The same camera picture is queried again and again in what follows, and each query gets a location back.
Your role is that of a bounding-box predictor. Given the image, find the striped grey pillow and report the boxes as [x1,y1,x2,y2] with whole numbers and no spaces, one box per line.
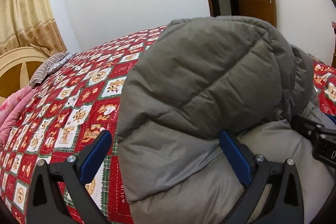
[30,52,77,88]

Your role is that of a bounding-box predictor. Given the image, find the pink folded blanket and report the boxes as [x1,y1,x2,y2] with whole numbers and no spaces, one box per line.
[1,86,37,147]

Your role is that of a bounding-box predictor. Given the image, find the grey padded jacket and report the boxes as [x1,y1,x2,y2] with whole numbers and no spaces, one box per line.
[117,16,335,223]

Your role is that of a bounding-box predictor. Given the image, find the cream round wooden headboard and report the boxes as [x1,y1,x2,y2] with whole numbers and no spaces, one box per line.
[1,47,49,103]

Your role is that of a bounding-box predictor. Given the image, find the beige gold curtain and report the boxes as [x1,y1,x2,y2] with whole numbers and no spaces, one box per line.
[1,0,67,56]

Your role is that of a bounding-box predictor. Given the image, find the red patterned bed quilt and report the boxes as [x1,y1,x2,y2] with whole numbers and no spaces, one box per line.
[1,26,335,223]

